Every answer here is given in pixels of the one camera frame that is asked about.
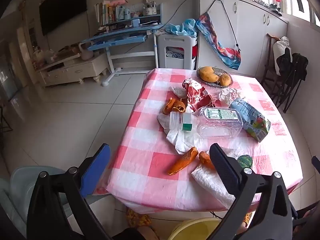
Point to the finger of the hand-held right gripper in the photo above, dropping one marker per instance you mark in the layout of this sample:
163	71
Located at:
316	162

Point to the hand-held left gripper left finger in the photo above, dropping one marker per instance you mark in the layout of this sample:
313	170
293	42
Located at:
96	170

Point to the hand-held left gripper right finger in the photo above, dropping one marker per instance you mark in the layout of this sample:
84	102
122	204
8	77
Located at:
225	170

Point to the white tissue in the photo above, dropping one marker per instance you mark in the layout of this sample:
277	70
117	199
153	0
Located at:
210	182
181	141

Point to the short orange peel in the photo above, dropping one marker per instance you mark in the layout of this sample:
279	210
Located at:
205	158

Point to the long orange peel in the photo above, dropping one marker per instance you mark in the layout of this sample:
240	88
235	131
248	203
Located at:
183	161

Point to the clear plastic bottle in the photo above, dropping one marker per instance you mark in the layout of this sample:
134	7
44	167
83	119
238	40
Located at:
215	125

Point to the yellow plastic bin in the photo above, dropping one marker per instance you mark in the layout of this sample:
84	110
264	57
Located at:
195	228

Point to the small orange peel piece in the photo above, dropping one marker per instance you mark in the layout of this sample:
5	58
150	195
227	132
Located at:
168	105
180	107

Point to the small green wrapper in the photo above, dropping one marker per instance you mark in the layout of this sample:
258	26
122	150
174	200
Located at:
246	161

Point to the pink checked tablecloth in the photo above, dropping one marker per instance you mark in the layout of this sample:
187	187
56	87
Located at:
150	170

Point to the floral slipper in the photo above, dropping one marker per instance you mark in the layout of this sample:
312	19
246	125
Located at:
246	220
137	217

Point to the blue milk carton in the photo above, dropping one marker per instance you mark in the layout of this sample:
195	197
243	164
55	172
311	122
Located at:
252	120

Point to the person's black pants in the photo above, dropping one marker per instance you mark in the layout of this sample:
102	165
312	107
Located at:
130	233

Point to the crumpled white paper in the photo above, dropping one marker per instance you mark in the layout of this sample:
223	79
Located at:
228	95

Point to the red snack bag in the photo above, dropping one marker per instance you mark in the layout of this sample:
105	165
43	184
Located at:
198	95

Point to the grey plastic chair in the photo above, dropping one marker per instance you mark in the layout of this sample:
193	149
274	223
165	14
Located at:
17	187

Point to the small yellow mango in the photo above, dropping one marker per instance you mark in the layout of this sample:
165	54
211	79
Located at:
224	79

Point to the small clear plastic bag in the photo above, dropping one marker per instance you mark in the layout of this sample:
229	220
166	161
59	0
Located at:
178	91

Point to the grey fruit dish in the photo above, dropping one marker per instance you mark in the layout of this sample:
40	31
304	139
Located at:
200	78

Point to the large yellow mango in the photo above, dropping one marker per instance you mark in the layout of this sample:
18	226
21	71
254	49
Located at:
208	75

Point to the white television cabinet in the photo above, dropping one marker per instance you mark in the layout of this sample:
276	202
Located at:
72	68

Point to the wooden folding chair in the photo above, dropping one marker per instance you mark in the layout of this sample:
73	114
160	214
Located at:
268	65

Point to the white plastic bag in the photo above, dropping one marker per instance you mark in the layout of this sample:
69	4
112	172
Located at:
280	50

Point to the pink vase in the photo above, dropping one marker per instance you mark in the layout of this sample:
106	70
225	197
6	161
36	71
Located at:
86	52

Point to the blue study desk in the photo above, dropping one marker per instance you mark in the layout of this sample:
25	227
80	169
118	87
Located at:
120	36

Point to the white storage stool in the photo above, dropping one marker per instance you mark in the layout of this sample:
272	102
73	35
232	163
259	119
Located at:
175	42

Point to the blue plastic bags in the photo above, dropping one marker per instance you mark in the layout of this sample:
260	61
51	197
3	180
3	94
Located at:
181	27

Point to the row of books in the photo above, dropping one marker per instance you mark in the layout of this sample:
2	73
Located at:
105	13

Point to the black television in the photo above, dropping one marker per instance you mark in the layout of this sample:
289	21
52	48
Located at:
62	5

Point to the white pen holder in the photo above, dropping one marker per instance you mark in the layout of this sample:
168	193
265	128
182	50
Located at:
150	10

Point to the pink plush toy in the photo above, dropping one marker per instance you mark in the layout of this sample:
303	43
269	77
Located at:
117	2

